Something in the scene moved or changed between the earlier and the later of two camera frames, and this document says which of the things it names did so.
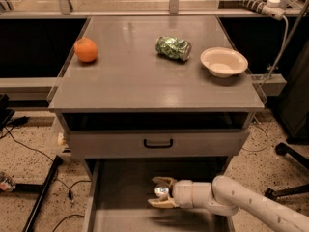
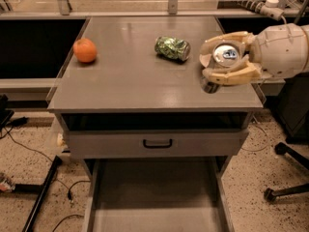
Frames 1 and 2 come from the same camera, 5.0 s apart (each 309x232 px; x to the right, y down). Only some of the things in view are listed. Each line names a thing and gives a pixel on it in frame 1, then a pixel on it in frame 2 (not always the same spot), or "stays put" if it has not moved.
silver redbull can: x=161 y=191 -> x=223 y=54
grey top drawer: x=157 y=143 stays put
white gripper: x=182 y=193 -> x=279 y=51
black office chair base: x=282 y=149 stays put
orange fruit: x=85 y=49 stays put
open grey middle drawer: x=118 y=191 stays put
